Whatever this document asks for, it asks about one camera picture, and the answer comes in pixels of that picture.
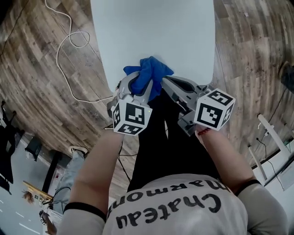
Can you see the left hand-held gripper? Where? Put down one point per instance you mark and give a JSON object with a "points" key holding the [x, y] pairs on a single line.
{"points": [[133, 114]]}

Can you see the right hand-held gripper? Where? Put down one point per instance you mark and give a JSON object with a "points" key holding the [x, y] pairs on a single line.
{"points": [[213, 112]]}

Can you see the blue cloth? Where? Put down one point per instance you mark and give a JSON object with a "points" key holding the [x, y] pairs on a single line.
{"points": [[151, 71]]}

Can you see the white wooden chair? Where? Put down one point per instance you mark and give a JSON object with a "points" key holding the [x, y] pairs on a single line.
{"points": [[154, 29]]}

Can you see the person's right forearm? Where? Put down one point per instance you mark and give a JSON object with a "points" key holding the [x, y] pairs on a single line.
{"points": [[225, 160]]}

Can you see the person's left forearm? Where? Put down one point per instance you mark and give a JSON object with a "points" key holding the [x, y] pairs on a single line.
{"points": [[96, 165]]}

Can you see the black office chair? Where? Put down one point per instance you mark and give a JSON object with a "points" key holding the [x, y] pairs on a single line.
{"points": [[7, 147]]}

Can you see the person's black trousers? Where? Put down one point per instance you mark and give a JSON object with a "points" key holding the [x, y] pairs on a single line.
{"points": [[174, 149]]}

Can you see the small black box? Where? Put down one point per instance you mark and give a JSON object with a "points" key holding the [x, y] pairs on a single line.
{"points": [[34, 148]]}

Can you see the light wooden board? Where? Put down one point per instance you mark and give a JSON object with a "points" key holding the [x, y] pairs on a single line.
{"points": [[36, 187]]}

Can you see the person's white printed shirt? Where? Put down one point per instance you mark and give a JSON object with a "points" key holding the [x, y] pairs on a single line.
{"points": [[183, 229]]}

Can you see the white desk frame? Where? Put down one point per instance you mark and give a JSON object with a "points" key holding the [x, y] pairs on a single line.
{"points": [[273, 134]]}

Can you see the black post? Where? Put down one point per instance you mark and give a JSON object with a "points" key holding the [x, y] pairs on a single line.
{"points": [[51, 169]]}

